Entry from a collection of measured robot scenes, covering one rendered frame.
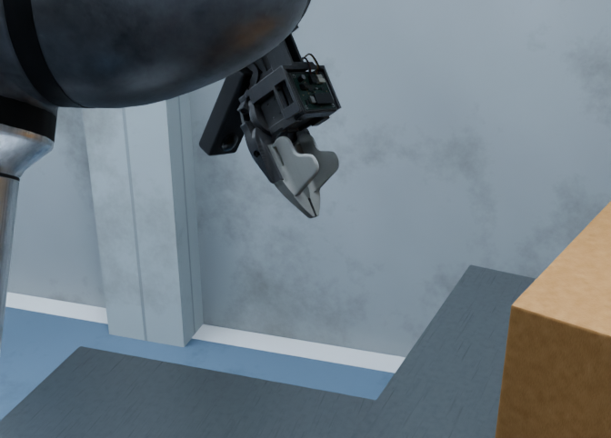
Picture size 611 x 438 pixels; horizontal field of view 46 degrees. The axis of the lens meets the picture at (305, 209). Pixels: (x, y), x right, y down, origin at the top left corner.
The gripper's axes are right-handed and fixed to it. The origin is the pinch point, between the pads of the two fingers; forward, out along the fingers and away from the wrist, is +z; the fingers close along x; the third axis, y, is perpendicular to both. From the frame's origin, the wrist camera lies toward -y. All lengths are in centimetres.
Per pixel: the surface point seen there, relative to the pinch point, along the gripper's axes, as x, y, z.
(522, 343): -4.2, 20.4, 19.5
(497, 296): 49, -10, 20
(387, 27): 122, -50, -57
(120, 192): 82, -143, -48
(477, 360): 30.5, -6.5, 25.9
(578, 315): -3.0, 25.4, 18.7
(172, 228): 91, -135, -30
